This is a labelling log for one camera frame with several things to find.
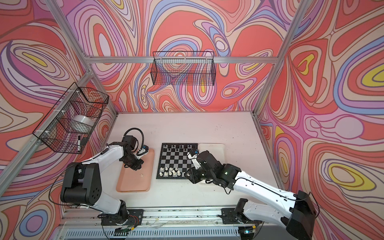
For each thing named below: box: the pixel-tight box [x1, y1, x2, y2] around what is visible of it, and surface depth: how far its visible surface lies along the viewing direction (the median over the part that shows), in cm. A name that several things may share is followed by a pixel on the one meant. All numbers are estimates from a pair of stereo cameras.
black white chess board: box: [156, 142, 198, 180], surface depth 93 cm
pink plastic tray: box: [116, 148, 155, 193], surface depth 88 cm
